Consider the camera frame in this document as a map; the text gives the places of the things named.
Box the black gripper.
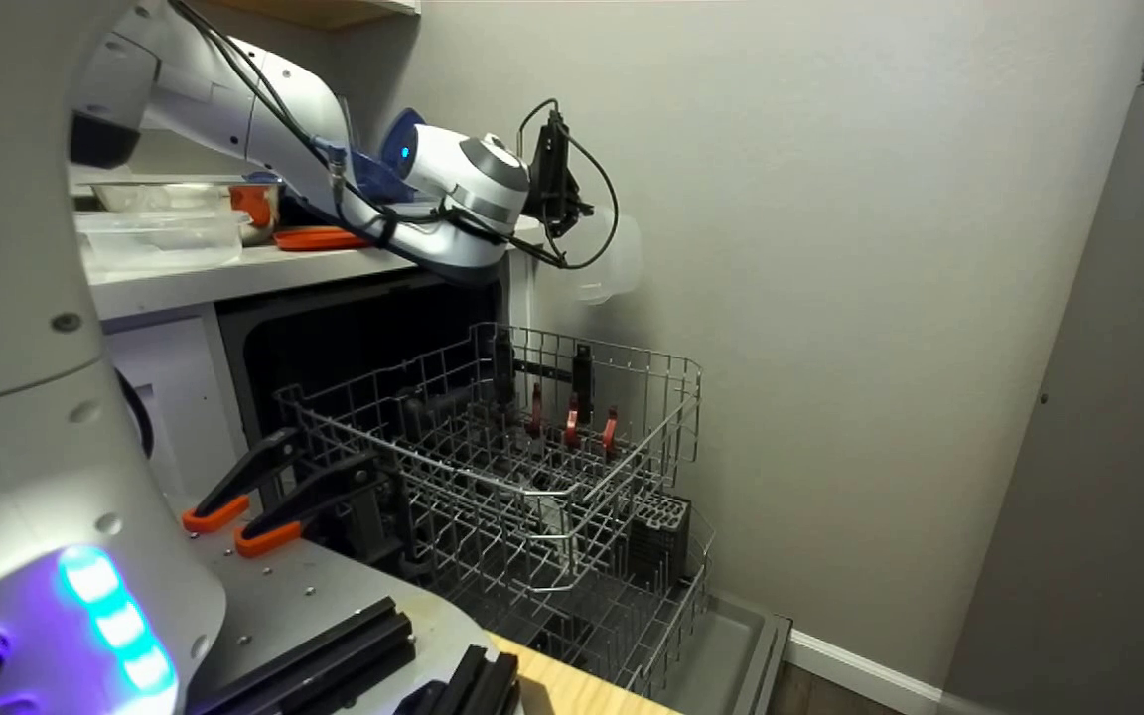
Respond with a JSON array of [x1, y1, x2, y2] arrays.
[[526, 112, 587, 238]]

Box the clear plastic bowl container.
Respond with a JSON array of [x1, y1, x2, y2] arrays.
[[571, 214, 645, 307]]

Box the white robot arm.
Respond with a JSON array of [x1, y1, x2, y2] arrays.
[[0, 0, 530, 715]]

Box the open dishwasher door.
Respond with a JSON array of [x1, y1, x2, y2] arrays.
[[628, 593, 792, 715]]

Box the orange plastic lid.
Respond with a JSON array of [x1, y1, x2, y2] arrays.
[[276, 225, 370, 255]]

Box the black cutlery basket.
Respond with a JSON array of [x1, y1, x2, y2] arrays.
[[628, 497, 691, 589]]

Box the white countertop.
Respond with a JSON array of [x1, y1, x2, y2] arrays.
[[88, 245, 408, 323]]

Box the clear container on counter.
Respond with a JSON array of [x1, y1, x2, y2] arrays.
[[74, 210, 245, 270]]

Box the black extrusion rails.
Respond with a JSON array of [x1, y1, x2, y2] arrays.
[[186, 595, 419, 715]]

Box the stainless refrigerator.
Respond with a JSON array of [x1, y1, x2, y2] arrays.
[[942, 65, 1144, 715]]

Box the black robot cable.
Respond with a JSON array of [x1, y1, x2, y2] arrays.
[[166, 0, 628, 275]]

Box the upper wire dishwasher rack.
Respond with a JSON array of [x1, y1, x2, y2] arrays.
[[278, 323, 705, 593]]

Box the wire dishwasher rack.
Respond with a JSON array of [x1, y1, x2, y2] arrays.
[[429, 525, 706, 692], [278, 323, 705, 593]]

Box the lower wire dishwasher rack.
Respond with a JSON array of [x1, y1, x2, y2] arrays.
[[429, 525, 706, 692]]

